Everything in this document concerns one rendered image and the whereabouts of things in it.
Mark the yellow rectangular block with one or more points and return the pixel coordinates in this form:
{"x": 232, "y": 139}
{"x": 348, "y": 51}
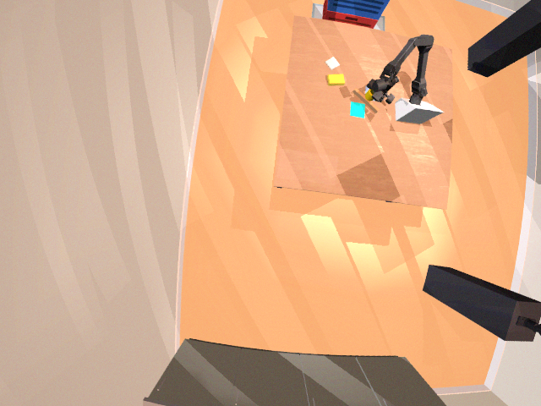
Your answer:
{"x": 335, "y": 79}

